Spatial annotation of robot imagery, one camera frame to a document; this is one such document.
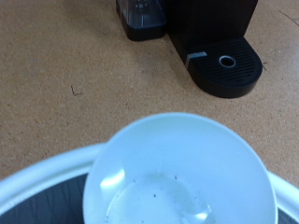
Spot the white mug green-taped handle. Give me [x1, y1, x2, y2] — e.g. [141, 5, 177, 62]
[82, 112, 278, 224]

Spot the black Keurig coffee machine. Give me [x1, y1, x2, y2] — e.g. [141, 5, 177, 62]
[164, 0, 264, 99]

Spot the clear water reservoir black lid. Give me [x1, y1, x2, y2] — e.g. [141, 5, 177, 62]
[115, 0, 168, 42]

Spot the black drip tray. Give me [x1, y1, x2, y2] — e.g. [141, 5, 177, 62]
[186, 36, 264, 99]

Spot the white two-tier turntable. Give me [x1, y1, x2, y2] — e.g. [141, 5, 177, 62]
[0, 143, 299, 224]

